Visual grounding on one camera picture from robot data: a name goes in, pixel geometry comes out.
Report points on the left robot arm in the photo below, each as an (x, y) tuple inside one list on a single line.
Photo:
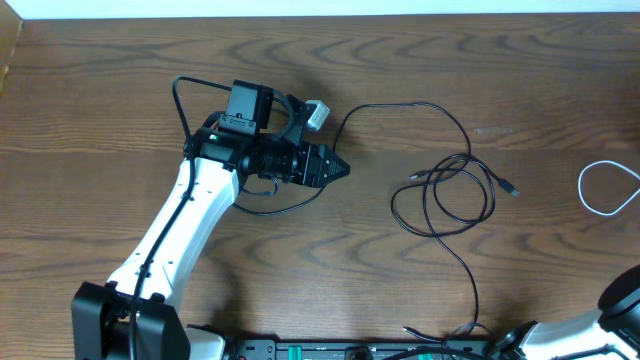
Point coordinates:
[(134, 315)]

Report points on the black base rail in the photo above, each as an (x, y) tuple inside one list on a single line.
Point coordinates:
[(320, 350)]

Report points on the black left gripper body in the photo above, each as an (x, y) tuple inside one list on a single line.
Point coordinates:
[(311, 172)]

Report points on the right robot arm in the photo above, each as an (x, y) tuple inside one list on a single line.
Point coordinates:
[(611, 331)]

